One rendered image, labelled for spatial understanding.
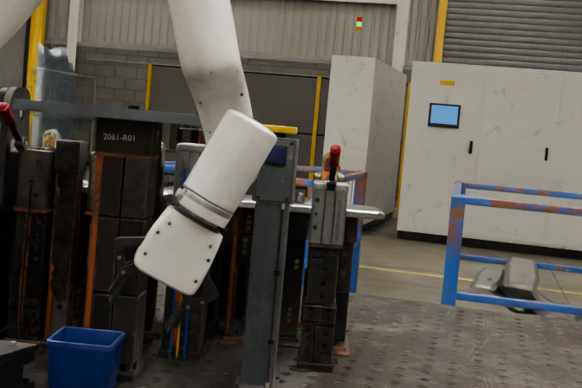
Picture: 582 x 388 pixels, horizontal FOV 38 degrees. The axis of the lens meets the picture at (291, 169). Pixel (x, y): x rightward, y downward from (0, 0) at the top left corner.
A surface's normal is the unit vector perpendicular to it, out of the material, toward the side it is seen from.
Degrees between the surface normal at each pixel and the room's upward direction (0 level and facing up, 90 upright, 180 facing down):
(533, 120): 90
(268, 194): 90
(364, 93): 90
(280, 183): 90
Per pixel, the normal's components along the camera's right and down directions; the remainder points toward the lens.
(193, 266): 0.26, 0.13
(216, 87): 0.22, 0.93
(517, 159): -0.22, 0.04
